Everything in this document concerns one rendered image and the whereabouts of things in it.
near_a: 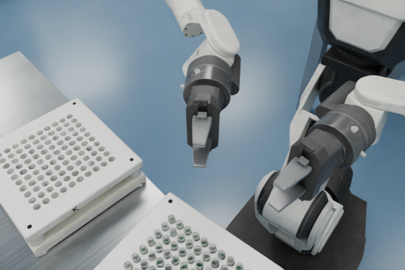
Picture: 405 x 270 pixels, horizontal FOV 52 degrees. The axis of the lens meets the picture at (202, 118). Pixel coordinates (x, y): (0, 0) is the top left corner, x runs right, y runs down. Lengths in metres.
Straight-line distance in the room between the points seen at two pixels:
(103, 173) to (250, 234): 0.90
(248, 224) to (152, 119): 0.85
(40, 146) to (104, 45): 1.89
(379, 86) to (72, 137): 0.59
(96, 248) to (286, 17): 2.42
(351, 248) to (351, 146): 1.01
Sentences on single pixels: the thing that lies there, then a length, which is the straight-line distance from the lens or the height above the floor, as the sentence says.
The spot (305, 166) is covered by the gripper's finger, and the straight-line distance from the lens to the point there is 0.64.
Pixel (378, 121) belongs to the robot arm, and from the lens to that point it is 0.75.
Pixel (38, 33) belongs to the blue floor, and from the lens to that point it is 2.98.
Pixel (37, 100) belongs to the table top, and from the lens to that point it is 1.11.
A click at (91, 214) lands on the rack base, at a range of 0.83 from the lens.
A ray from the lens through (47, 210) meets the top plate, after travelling 0.80.
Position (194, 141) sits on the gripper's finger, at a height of 1.09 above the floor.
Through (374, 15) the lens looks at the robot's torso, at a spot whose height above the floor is 1.15.
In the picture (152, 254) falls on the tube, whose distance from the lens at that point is 0.72.
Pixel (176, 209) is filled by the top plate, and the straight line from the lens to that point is 0.75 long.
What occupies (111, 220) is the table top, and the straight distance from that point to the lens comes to 0.84.
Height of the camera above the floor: 1.58
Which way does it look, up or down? 46 degrees down
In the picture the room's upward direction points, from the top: straight up
